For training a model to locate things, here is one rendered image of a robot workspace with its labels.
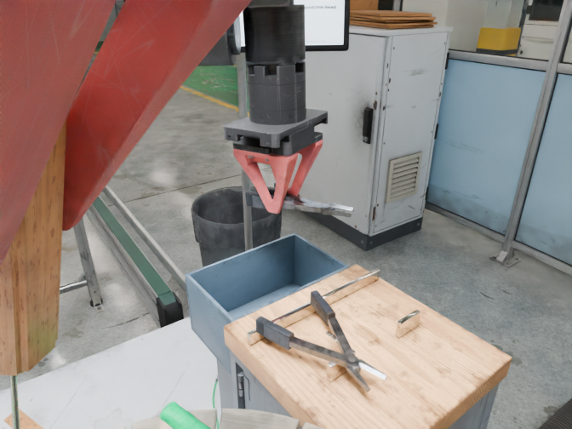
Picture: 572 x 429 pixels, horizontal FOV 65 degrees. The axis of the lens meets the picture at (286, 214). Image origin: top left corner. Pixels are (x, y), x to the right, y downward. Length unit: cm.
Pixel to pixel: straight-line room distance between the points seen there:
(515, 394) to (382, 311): 156
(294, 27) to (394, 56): 194
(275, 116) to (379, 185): 210
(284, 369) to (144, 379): 45
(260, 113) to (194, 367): 52
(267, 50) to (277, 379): 29
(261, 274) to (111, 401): 34
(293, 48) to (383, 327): 28
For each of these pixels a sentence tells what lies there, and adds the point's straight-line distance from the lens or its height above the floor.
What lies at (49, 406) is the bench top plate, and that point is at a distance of 86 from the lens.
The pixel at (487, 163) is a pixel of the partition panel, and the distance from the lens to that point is 274.
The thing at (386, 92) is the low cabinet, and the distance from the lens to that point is 237.
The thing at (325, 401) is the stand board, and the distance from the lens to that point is 40.
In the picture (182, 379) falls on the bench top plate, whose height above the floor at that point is 78.
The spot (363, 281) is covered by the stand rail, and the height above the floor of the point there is 108.
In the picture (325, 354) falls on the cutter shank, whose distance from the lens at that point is 40.
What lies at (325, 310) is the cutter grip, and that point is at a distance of 44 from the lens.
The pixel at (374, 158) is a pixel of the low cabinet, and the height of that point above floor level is 57.
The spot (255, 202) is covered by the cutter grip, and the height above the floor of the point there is 116.
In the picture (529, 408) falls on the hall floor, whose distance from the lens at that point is 200.
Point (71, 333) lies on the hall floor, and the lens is 228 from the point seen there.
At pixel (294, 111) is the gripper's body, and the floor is 126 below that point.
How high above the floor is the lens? 137
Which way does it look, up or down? 26 degrees down
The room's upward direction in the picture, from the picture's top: straight up
